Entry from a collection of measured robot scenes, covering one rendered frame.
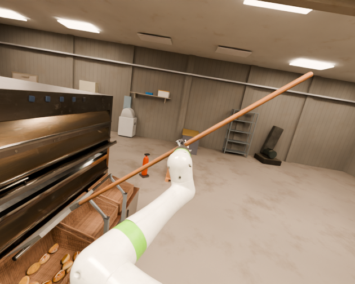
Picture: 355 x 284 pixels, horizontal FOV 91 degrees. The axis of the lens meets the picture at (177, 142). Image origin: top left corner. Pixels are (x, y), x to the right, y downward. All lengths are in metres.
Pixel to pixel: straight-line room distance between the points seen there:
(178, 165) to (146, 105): 8.38
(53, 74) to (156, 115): 5.45
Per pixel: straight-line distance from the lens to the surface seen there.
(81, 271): 0.53
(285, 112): 10.04
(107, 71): 9.71
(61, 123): 2.06
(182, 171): 0.73
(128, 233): 0.56
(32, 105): 1.79
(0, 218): 1.90
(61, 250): 2.34
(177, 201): 0.71
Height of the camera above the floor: 2.23
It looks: 14 degrees down
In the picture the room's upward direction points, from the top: 10 degrees clockwise
